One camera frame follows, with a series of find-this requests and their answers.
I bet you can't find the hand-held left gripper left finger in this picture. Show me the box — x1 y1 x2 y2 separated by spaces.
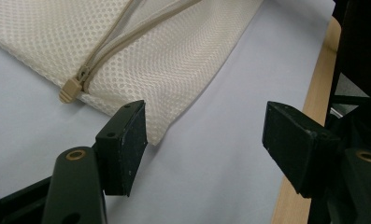
94 99 149 198

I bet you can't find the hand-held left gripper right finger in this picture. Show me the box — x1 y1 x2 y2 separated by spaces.
262 101 341 199

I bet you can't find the black metal stand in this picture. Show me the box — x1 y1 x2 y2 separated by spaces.
325 0 371 127

